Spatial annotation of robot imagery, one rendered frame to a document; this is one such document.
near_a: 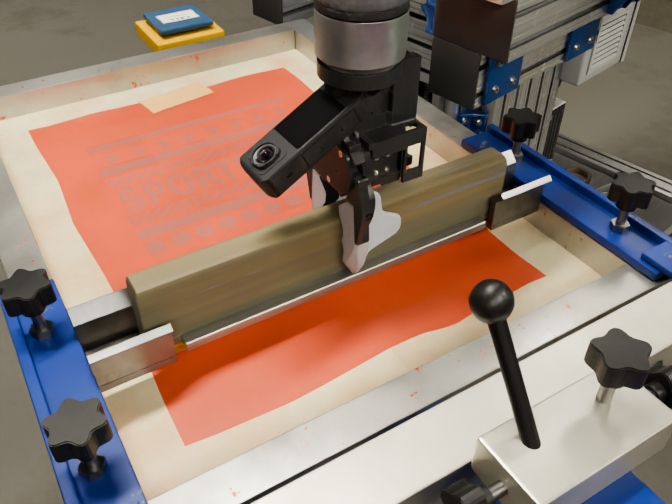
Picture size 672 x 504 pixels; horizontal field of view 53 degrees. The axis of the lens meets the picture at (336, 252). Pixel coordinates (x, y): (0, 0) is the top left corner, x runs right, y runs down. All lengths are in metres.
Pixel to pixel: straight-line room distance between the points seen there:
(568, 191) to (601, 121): 2.37
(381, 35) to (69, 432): 0.36
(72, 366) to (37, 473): 1.23
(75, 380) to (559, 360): 0.39
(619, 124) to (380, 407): 2.70
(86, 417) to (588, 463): 0.33
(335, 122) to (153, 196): 0.37
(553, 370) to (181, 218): 0.47
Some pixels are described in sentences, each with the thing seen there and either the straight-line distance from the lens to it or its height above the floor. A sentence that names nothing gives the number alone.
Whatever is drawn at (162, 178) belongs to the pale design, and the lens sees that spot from 0.91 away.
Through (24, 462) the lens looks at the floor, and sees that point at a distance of 1.87.
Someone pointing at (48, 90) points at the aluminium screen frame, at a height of 0.98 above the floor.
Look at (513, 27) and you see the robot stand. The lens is 1.00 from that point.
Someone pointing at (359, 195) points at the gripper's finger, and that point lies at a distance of 0.59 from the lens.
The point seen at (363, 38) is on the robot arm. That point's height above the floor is 1.24.
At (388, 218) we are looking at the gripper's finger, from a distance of 0.65.
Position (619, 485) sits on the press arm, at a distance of 0.50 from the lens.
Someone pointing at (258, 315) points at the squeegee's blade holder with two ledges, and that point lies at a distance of 0.64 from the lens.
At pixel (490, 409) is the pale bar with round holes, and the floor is 1.04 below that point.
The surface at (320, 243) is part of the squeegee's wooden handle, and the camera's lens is 0.64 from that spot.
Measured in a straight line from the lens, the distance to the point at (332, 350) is 0.65.
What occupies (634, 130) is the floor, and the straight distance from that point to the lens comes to 3.16.
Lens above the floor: 1.44
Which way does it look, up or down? 40 degrees down
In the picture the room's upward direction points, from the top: straight up
